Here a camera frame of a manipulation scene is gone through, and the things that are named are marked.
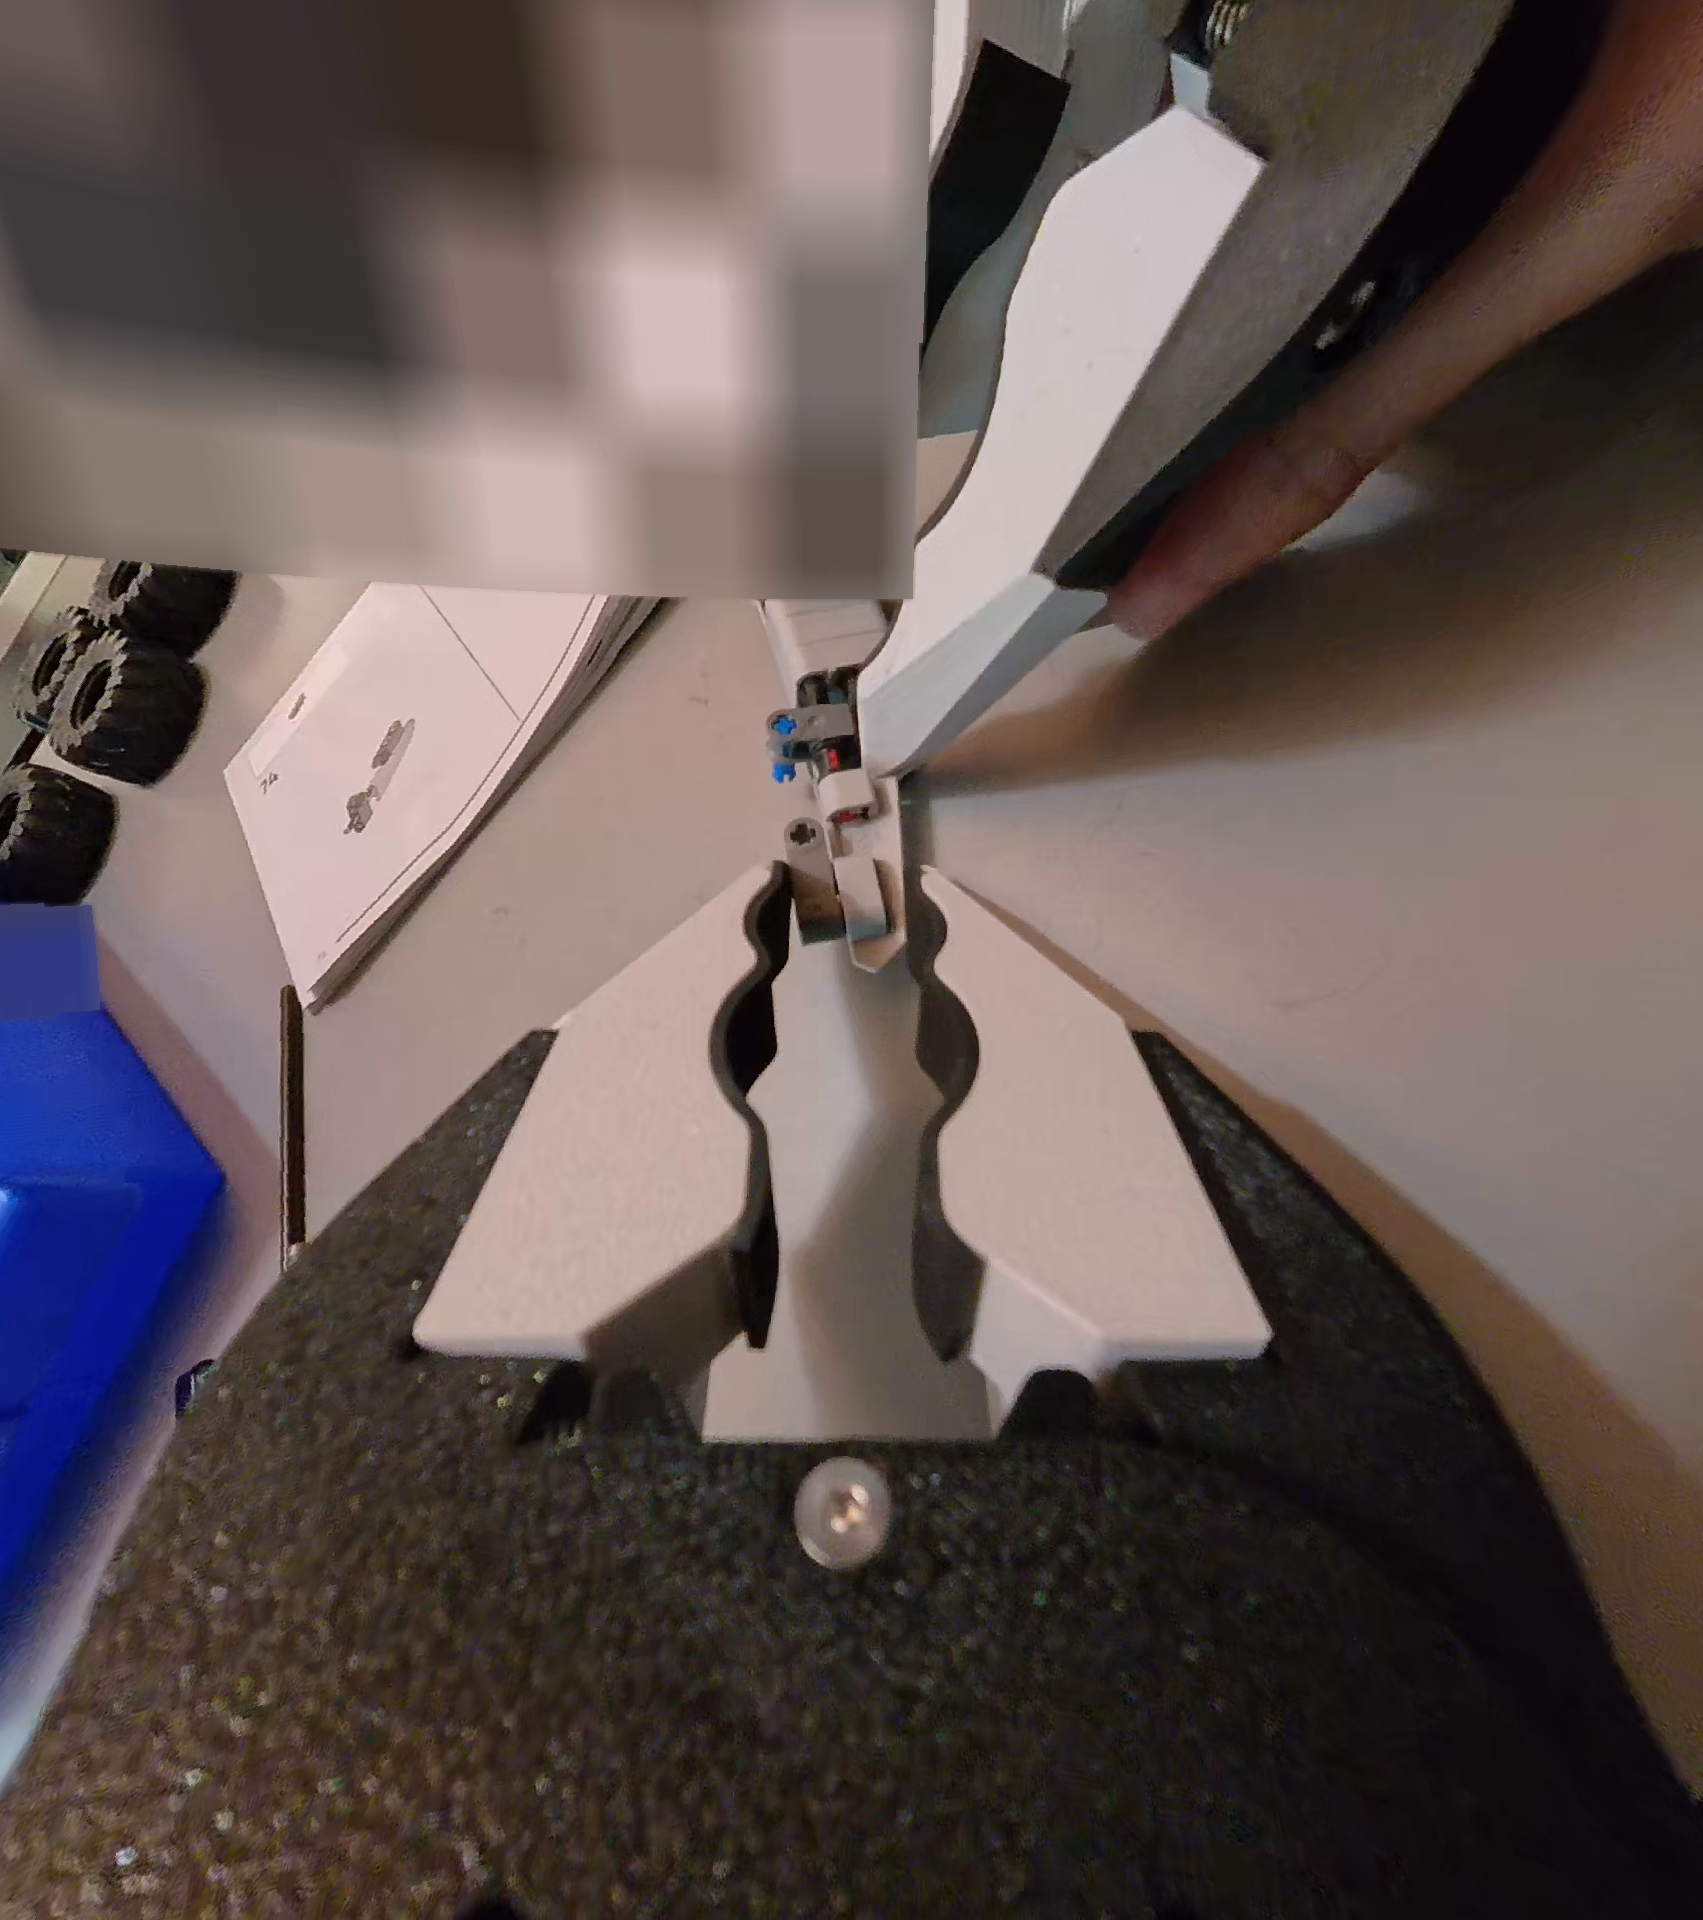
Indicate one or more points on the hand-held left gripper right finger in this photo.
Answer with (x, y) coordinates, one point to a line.
(1092, 1184)

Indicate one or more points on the grey desk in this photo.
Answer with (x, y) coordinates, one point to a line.
(1392, 930)

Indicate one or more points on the black rubber toy tyre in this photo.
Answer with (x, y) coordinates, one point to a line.
(131, 704)
(49, 661)
(169, 601)
(41, 833)

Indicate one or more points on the open white instruction booklet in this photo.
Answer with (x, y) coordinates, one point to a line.
(417, 751)

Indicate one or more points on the thin black rod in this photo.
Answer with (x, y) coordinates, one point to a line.
(293, 1124)

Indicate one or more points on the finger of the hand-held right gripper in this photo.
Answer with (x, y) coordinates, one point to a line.
(1092, 375)
(994, 151)

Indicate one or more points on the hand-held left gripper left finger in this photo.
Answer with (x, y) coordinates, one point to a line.
(597, 1184)

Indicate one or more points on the blue plastic storage bin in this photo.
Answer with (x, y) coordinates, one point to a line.
(57, 1200)

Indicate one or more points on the small grey toy brick assembly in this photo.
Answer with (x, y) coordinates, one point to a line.
(852, 885)

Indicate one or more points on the person's right hand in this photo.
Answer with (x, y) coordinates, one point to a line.
(1662, 151)

